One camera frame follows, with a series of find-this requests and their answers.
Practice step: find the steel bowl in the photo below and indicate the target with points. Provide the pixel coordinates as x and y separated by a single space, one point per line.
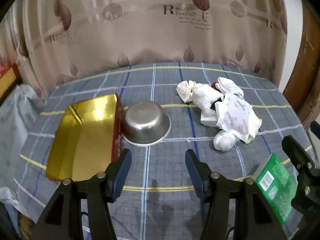
145 122

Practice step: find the green packet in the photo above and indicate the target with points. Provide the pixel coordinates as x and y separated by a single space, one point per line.
272 180

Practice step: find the beige leaf print curtain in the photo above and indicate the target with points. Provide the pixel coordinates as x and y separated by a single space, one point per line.
150 35

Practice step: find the translucent plastic cover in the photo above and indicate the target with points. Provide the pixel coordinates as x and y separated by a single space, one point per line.
20 120

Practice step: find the red yellow cardboard box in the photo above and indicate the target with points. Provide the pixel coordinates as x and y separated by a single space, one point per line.
7 77

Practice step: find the golden tin box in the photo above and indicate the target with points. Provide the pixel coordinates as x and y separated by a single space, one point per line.
82 135

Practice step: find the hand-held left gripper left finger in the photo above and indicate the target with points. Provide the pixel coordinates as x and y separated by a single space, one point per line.
122 172

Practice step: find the cream satin cloth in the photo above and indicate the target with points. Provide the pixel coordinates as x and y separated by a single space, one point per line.
185 90

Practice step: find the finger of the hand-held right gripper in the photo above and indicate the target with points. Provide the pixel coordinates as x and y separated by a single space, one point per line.
300 155
316 128

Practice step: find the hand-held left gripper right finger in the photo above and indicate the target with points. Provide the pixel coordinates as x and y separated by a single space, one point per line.
193 172

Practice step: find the grey plaid bedsheet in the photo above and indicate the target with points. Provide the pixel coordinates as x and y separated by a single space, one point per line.
175 130

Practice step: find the wooden door frame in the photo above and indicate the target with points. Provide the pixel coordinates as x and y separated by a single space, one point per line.
307 80

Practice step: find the floral print tissue packet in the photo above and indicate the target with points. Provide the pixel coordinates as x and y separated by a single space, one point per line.
237 115

